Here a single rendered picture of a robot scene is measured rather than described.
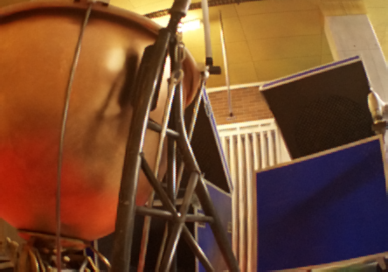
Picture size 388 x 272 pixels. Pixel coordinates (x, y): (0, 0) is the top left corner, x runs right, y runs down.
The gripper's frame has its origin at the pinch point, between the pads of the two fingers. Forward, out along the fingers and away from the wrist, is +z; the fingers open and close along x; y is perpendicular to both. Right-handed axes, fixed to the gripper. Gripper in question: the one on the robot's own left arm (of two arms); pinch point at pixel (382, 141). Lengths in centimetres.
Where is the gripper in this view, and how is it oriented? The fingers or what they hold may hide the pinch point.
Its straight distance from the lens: 222.4
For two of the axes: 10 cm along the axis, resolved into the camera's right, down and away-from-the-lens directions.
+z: -0.8, 8.7, -4.9
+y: -6.0, -4.4, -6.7
